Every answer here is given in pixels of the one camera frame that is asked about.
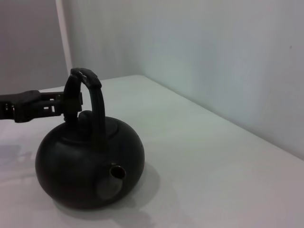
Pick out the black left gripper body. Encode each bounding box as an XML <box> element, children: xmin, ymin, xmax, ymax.
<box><xmin>0</xmin><ymin>90</ymin><xmax>42</xmax><ymax>124</ymax></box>

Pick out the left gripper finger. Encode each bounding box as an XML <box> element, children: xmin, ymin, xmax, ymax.
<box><xmin>39</xmin><ymin>92</ymin><xmax>84</xmax><ymax>119</ymax></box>
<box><xmin>39</xmin><ymin>92</ymin><xmax>65</xmax><ymax>102</ymax></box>

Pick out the black round teapot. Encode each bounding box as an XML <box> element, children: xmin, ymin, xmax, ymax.
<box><xmin>35</xmin><ymin>67</ymin><xmax>146</xmax><ymax>211</ymax></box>

